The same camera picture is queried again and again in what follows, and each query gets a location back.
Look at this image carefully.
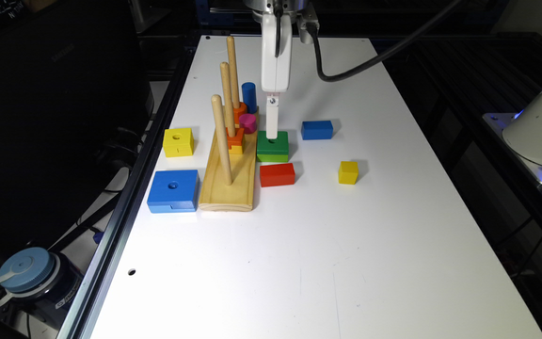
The aluminium table frame rail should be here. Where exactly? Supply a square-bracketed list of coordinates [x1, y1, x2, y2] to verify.
[57, 34, 200, 339]

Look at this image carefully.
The wooden peg base board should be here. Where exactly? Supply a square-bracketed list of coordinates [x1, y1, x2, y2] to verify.
[198, 125, 260, 213]

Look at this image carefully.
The blue lid water bottle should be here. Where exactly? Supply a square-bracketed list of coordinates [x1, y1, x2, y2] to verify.
[0, 247, 83, 330]

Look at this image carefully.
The yellow square block with hole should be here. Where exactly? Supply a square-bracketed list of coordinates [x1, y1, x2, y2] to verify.
[163, 128, 194, 157]

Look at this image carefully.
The front wooden peg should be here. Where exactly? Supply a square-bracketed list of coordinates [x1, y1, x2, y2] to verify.
[211, 94, 232, 186]

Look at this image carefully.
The red rectangular block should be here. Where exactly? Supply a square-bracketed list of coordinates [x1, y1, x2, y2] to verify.
[260, 163, 295, 187]

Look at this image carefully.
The blue cylinder block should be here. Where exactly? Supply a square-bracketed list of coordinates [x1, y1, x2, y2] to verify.
[242, 82, 258, 114]

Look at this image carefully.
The large blue square block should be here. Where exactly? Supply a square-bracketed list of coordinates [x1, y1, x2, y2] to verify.
[147, 169, 199, 213]

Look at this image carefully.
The orange ring block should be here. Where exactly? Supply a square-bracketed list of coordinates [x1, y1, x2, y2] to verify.
[233, 102, 247, 127]

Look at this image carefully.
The wooden peg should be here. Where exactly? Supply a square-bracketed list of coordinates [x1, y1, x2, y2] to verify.
[220, 61, 236, 137]
[211, 94, 232, 186]
[226, 36, 240, 108]

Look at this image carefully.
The blue rectangular block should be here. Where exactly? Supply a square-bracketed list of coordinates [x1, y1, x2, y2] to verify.
[301, 121, 333, 140]

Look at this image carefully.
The rear wooden peg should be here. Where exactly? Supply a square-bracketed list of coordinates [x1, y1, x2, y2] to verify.
[226, 36, 240, 108]

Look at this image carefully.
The orange yellow stacked block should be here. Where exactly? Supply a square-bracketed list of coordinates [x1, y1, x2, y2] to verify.
[227, 128, 244, 154]

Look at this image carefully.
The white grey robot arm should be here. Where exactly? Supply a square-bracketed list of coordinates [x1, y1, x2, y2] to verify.
[245, 0, 319, 140]

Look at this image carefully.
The middle wooden peg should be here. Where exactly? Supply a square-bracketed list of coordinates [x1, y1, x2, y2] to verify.
[220, 61, 236, 137]

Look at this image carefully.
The green square block with hole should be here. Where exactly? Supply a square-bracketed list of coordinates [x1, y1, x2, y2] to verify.
[256, 131, 289, 162]

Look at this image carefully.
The small yellow cube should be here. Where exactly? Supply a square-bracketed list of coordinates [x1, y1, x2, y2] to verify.
[338, 161, 359, 185]

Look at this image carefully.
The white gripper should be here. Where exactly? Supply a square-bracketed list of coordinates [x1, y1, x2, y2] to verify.
[261, 13, 293, 139]

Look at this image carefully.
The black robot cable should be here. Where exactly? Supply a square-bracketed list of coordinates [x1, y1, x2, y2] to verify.
[310, 0, 463, 83]

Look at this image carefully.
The magenta cylinder block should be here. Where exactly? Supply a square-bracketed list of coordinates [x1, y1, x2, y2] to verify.
[239, 113, 257, 134]

